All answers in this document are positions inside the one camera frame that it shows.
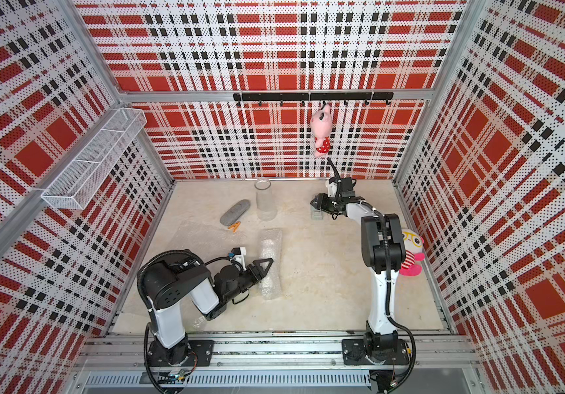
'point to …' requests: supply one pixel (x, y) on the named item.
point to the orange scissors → (234, 226)
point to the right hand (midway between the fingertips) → (318, 201)
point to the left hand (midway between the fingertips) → (274, 262)
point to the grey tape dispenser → (316, 214)
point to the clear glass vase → (266, 208)
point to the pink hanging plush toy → (321, 125)
